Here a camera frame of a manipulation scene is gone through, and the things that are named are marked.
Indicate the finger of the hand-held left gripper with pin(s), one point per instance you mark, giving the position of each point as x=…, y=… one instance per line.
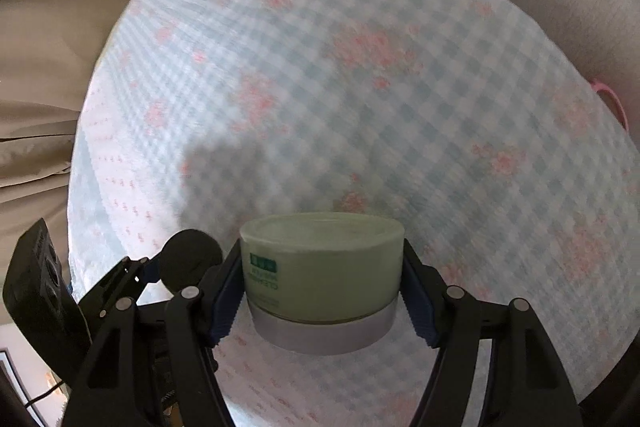
x=125, y=279

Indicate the beige curtain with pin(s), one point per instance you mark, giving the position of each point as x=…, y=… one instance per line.
x=45, y=57

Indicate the pale green cream jar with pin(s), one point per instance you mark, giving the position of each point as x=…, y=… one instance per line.
x=320, y=267

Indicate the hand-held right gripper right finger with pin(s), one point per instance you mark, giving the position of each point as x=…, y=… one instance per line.
x=417, y=302

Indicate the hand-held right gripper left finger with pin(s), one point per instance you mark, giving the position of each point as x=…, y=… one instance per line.
x=225, y=302

